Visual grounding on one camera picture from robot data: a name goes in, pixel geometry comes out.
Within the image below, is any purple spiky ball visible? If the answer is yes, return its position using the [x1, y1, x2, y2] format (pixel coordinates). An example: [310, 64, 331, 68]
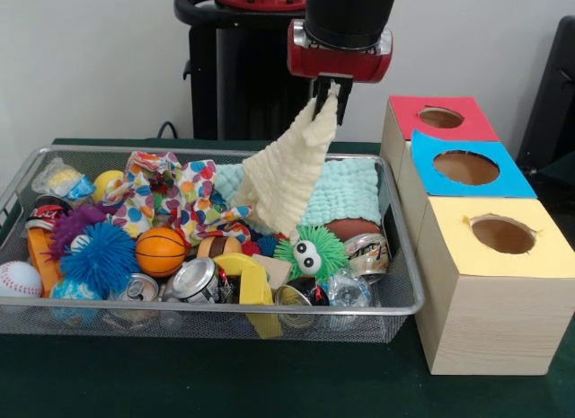
[47, 205, 109, 259]

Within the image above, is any white baseball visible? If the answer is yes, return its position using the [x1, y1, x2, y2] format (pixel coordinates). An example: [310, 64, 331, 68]
[0, 261, 42, 299]

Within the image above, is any silver metal can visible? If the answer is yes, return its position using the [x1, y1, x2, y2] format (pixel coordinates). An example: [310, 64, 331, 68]
[171, 256, 222, 304]

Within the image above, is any green spiky ball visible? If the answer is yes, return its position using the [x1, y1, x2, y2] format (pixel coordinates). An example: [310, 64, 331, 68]
[274, 225, 349, 280]

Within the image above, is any blue fuzzy ball with eyes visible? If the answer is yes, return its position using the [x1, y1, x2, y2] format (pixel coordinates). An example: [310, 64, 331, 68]
[58, 222, 137, 295]

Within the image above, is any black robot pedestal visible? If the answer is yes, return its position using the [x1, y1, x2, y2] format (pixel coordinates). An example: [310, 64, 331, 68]
[175, 0, 360, 140]

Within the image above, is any yellow plastic block toy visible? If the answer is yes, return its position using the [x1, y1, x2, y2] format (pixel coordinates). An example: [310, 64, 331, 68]
[214, 253, 275, 307]

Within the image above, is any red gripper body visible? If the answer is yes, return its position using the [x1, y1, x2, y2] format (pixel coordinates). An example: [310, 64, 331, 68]
[287, 21, 394, 84]

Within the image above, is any mint green waffle cloth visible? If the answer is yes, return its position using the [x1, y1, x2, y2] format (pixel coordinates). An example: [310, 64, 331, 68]
[214, 157, 383, 226]

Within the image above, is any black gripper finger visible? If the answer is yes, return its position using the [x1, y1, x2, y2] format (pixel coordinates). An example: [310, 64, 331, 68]
[311, 75, 328, 113]
[334, 76, 353, 125]

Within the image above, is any dark green table cloth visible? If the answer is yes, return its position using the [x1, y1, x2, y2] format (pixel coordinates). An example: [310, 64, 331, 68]
[0, 138, 575, 418]

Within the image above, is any wooden box with three holes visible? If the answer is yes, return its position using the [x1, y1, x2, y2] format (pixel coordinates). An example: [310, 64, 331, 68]
[380, 96, 575, 376]

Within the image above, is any brown toy football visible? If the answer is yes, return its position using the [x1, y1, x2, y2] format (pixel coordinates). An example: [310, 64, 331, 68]
[323, 218, 383, 244]

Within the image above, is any shallow wire mesh bin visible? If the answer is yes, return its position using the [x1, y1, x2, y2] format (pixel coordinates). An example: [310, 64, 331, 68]
[0, 146, 426, 342]

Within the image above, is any yellow ball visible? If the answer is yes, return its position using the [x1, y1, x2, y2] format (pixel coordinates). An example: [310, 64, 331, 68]
[93, 170, 125, 201]

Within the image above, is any red soda can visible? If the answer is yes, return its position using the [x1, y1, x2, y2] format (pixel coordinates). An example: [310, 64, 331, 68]
[25, 195, 73, 232]

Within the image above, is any cream yellow waffle cloth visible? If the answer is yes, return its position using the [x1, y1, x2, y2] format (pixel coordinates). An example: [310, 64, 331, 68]
[234, 85, 341, 239]

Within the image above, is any small orange basketball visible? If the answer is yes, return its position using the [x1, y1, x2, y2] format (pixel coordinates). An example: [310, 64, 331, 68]
[135, 227, 189, 278]

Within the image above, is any black chair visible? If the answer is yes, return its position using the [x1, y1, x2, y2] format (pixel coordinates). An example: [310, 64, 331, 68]
[517, 16, 575, 223]

